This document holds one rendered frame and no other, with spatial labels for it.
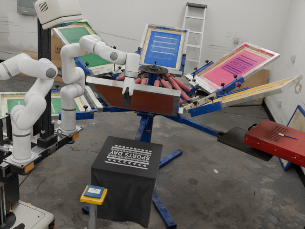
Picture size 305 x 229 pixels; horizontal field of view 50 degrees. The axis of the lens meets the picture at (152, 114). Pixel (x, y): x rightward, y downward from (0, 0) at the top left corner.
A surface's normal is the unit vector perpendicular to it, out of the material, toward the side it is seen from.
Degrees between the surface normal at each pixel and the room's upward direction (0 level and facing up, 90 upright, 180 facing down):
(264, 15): 90
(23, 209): 0
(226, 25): 90
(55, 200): 0
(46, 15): 90
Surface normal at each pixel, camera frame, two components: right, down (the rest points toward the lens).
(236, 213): 0.12, -0.91
